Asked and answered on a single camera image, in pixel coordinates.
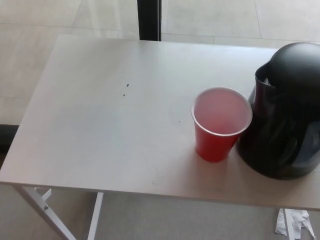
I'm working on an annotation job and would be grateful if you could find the black electric kettle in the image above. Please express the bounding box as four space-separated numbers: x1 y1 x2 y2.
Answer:
236 41 320 181

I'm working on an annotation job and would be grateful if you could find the red plastic cup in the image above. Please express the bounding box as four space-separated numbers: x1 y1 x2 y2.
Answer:
190 86 254 164

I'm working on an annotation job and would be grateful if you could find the white metal table leg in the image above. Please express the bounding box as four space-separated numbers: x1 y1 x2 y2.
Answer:
283 208 295 240
12 186 76 240
87 191 105 240

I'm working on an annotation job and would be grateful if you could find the crumpled white paper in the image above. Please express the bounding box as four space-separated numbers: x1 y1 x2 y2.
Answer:
288 209 317 239

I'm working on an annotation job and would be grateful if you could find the black vertical post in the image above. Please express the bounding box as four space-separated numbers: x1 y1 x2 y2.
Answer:
136 0 163 41

